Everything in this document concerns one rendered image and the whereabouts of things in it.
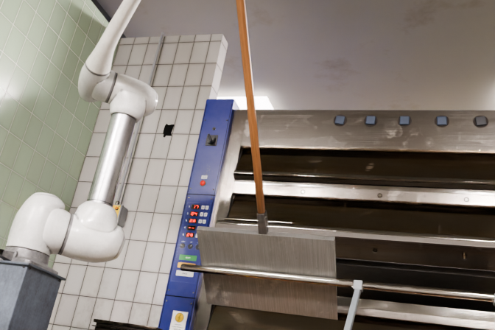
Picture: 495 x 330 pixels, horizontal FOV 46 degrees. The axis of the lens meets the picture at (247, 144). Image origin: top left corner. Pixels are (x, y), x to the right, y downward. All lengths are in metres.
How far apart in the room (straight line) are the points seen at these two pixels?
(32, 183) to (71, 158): 0.33
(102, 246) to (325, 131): 1.27
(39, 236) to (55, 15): 1.38
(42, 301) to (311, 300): 0.99
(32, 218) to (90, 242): 0.22
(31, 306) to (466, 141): 1.95
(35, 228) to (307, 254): 0.99
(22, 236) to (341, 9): 2.60
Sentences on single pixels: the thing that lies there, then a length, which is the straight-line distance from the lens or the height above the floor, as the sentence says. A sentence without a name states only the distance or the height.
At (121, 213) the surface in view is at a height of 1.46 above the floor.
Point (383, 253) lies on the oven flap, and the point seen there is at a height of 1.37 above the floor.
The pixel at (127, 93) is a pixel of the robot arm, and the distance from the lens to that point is 2.37.
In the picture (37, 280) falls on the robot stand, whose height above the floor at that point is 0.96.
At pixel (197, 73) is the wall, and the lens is 3.30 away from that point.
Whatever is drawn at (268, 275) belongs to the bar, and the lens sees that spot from 2.31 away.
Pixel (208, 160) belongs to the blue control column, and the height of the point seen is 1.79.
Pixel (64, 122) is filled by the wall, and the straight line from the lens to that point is 3.20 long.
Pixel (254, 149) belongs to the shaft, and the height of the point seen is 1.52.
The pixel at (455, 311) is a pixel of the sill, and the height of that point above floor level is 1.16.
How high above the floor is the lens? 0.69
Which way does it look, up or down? 24 degrees up
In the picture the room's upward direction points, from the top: 10 degrees clockwise
